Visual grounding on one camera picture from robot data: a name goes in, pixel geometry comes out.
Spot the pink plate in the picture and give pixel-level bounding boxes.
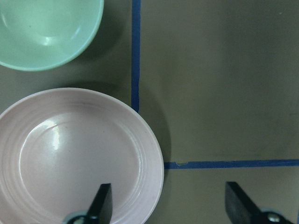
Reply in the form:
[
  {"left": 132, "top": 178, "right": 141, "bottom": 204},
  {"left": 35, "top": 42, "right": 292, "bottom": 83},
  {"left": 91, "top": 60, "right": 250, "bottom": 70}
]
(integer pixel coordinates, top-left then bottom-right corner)
[{"left": 0, "top": 88, "right": 164, "bottom": 224}]

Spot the green bowl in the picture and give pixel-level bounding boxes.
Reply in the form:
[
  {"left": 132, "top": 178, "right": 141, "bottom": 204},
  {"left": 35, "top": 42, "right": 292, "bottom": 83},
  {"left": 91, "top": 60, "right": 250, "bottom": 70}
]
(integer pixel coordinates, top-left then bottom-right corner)
[{"left": 0, "top": 0, "right": 104, "bottom": 71}]

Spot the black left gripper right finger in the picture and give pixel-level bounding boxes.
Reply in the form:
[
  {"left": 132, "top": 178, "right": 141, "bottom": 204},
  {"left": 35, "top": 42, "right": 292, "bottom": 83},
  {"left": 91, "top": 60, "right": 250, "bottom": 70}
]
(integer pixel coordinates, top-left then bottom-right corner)
[{"left": 225, "top": 182, "right": 291, "bottom": 224}]

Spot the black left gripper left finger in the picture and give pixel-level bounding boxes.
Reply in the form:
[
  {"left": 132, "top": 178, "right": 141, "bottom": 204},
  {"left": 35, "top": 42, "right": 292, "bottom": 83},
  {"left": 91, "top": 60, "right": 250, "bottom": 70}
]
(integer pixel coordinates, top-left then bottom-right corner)
[{"left": 67, "top": 183, "right": 113, "bottom": 224}]

